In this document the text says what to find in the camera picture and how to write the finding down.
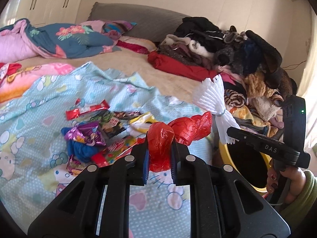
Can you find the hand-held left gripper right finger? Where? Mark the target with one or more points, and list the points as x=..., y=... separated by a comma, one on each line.
x=174, y=164

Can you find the pile of snack wrappers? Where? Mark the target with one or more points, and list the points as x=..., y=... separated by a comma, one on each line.
x=111, y=129

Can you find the red foil wrapper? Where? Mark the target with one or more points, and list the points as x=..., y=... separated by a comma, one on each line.
x=74, y=114

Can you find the light blue cartoon bedsheet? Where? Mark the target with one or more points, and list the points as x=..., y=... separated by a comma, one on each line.
x=49, y=129

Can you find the blue plastic bag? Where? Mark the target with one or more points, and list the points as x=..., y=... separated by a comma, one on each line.
x=79, y=153

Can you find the red plastic bag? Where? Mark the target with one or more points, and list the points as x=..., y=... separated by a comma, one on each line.
x=161, y=141

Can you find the purple striped cloth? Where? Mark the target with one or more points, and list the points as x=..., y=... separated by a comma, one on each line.
x=116, y=27

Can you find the white curtain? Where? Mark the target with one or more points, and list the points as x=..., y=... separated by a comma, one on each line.
x=310, y=91

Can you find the red and cream pillow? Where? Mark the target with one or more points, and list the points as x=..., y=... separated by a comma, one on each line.
x=133, y=44

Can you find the pink cartoon blanket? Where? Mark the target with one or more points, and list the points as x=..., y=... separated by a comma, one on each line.
x=37, y=70

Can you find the white foam fruit net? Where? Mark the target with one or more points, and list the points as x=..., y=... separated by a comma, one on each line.
x=210, y=94

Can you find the person's right hand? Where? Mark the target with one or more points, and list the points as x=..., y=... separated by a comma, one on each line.
x=296, y=182

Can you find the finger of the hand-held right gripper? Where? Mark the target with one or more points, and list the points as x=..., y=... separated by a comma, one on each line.
x=244, y=136

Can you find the blue floral quilt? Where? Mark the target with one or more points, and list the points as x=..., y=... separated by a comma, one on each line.
x=74, y=43

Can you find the cream wardrobe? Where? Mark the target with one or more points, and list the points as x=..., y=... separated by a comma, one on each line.
x=49, y=2

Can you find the pile of clothes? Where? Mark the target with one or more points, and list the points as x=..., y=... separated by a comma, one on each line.
x=247, y=59

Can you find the person's right forearm green sleeve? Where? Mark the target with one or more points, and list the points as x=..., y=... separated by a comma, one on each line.
x=305, y=200

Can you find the yellow waste bin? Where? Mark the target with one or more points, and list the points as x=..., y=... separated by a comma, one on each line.
x=224, y=153

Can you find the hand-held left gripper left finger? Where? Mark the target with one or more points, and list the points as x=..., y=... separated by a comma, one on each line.
x=146, y=160

